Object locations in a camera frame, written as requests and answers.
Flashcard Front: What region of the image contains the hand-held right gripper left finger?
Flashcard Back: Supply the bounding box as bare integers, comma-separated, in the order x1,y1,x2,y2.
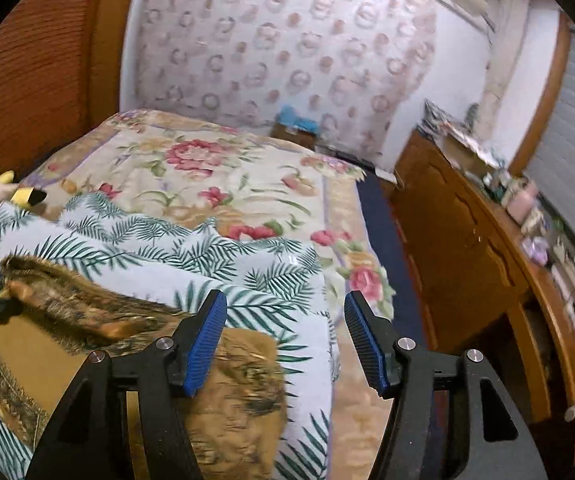
26,289,229,480

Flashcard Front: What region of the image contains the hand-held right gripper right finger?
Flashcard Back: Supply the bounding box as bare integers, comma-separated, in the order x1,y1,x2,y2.
343,290,548,480

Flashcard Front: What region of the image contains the brown patterned shirt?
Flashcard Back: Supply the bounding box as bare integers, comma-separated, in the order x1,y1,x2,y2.
0,255,288,480

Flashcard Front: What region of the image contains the yellow plush toy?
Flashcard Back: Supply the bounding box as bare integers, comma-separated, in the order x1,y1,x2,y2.
0,164,48,208

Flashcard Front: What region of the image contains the palm leaf print sheet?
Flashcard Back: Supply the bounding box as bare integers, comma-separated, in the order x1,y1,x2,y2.
0,192,343,480

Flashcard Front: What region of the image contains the dark blue mattress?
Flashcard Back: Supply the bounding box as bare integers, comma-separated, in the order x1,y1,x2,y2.
355,177,438,351

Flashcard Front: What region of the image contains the wooden sideboard cabinet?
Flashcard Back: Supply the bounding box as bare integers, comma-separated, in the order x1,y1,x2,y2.
392,127,575,461

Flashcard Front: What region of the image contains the floral blanket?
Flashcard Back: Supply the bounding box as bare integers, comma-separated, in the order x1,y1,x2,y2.
20,109,398,480

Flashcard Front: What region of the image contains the purple tissue box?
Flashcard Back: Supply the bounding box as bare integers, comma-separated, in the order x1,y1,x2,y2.
522,237,551,266

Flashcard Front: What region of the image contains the brown slatted wardrobe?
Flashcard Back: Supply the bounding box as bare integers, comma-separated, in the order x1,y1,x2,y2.
0,0,143,181

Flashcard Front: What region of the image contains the pink thermos jug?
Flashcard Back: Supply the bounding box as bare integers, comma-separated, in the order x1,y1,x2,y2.
505,180,538,223

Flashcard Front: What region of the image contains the cardboard box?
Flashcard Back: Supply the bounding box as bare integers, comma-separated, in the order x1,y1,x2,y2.
440,130,498,171

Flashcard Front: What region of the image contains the box with blue cloth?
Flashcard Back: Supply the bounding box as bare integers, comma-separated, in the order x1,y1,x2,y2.
271,105,323,148

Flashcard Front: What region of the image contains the patterned fabric bag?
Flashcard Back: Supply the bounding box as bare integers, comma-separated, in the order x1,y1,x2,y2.
422,100,468,131

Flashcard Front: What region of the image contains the beige window curtain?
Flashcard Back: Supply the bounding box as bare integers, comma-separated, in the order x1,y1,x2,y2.
482,0,531,136

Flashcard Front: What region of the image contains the sheer circle pattern curtain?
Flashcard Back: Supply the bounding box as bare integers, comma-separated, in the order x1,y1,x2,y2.
130,0,441,156

